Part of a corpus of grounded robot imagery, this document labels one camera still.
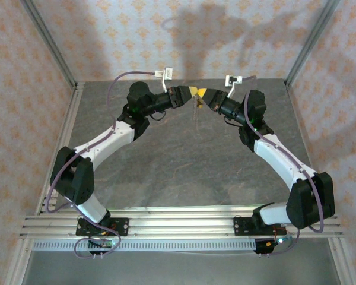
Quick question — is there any keyring chain strap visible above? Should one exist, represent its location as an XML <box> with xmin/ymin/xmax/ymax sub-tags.
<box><xmin>192</xmin><ymin>96</ymin><xmax>203</xmax><ymax>131</ymax></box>

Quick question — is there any grey metal lower panel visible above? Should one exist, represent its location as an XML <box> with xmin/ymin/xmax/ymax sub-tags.
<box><xmin>20</xmin><ymin>251</ymin><xmax>342</xmax><ymax>285</ymax></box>

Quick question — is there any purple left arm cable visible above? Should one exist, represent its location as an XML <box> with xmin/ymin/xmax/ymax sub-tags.
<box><xmin>46</xmin><ymin>71</ymin><xmax>157</xmax><ymax>259</ymax></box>

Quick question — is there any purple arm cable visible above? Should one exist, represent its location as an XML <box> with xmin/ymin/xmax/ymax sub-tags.
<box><xmin>46</xmin><ymin>71</ymin><xmax>157</xmax><ymax>259</ymax></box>
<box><xmin>241</xmin><ymin>75</ymin><xmax>326</xmax><ymax>258</ymax></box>

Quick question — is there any aluminium table side rail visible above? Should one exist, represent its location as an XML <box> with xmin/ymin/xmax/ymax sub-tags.
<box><xmin>35</xmin><ymin>82</ymin><xmax>85</xmax><ymax>215</ymax></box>

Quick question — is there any aluminium frame post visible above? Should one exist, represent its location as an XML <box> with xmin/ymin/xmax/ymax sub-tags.
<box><xmin>284</xmin><ymin>0</ymin><xmax>342</xmax><ymax>87</ymax></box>
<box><xmin>20</xmin><ymin>0</ymin><xmax>78</xmax><ymax>88</ymax></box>

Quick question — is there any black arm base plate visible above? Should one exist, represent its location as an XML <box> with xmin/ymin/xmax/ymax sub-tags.
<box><xmin>233</xmin><ymin>216</ymin><xmax>287</xmax><ymax>237</ymax></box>
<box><xmin>75</xmin><ymin>217</ymin><xmax>129</xmax><ymax>237</ymax></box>

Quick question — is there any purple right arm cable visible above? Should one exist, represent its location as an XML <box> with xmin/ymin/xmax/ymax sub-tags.
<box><xmin>241</xmin><ymin>75</ymin><xmax>326</xmax><ymax>258</ymax></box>

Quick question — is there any aluminium rail beam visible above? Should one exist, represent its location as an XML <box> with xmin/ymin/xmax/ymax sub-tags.
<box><xmin>19</xmin><ymin>203</ymin><xmax>345</xmax><ymax>240</ymax></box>

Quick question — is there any black cable bracket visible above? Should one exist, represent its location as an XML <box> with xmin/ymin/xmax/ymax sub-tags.
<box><xmin>253</xmin><ymin>239</ymin><xmax>274</xmax><ymax>258</ymax></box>

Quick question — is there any white slotted cable duct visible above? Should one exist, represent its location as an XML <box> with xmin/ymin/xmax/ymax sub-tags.
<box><xmin>31</xmin><ymin>239</ymin><xmax>258</xmax><ymax>252</ymax></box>

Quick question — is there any aluminium frame leg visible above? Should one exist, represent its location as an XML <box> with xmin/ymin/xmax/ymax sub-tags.
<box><xmin>328</xmin><ymin>237</ymin><xmax>356</xmax><ymax>285</ymax></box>
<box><xmin>4</xmin><ymin>237</ymin><xmax>33</xmax><ymax>285</ymax></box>

